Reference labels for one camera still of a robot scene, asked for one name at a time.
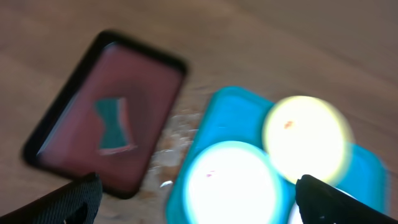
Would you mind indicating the white plastic plate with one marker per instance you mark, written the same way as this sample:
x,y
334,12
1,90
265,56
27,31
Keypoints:
x,y
295,216

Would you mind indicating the teal plastic tray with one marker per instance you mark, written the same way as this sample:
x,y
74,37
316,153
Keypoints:
x,y
235,114

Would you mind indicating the light blue plastic plate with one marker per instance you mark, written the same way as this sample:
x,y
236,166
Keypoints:
x,y
232,182

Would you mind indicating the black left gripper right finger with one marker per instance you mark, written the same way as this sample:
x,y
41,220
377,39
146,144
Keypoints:
x,y
320,203

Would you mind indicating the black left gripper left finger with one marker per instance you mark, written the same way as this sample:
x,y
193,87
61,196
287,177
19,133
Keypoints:
x,y
75,203

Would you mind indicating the black tray with red water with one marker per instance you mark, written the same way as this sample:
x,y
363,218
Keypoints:
x,y
66,140

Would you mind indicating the yellow-green plastic plate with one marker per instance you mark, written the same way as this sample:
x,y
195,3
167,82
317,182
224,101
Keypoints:
x,y
307,135

